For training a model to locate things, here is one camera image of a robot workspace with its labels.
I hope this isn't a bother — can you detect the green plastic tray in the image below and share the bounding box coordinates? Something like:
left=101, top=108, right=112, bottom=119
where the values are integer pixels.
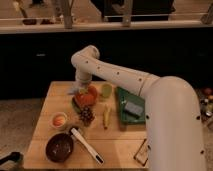
left=116, top=87, right=145, bottom=125

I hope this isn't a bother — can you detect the brown wooden framed box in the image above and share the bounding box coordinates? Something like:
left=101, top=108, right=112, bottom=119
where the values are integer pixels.
left=134, top=139, right=148, bottom=166

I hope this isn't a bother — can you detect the yellow banana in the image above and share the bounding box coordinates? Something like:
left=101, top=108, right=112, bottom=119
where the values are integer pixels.
left=103, top=105, right=111, bottom=129

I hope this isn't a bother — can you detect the grey blue towel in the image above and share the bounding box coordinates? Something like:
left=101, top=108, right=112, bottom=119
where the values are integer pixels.
left=68, top=87, right=79, bottom=95

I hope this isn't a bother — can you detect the red orange bowl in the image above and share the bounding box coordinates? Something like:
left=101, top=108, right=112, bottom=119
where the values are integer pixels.
left=74, top=86, right=98, bottom=108

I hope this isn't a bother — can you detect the light green cup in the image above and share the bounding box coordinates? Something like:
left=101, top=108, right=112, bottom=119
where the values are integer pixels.
left=101, top=84, right=112, bottom=98

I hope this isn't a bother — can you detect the dark red dish on counter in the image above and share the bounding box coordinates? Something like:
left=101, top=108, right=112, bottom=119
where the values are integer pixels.
left=23, top=19, right=37, bottom=25

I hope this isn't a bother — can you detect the dark maroon bowl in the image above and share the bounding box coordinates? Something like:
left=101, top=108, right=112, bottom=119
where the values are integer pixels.
left=45, top=133, right=74, bottom=163

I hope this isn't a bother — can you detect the wooden table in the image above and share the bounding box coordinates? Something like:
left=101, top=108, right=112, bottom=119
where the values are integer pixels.
left=24, top=82, right=148, bottom=170

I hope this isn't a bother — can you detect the green plate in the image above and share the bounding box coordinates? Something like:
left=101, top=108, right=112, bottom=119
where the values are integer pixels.
left=71, top=98, right=81, bottom=114

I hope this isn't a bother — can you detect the dark grape bunch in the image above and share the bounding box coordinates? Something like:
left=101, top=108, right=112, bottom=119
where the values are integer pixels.
left=79, top=107, right=95, bottom=126

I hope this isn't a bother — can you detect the grey sponge block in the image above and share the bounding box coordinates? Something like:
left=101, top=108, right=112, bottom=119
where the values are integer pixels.
left=124, top=101, right=143, bottom=117

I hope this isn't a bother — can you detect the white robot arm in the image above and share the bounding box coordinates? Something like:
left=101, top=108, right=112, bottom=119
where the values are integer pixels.
left=71, top=45, right=207, bottom=171

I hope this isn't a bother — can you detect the black object on floor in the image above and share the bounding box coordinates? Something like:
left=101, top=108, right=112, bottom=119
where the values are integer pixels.
left=0, top=152, right=21, bottom=165

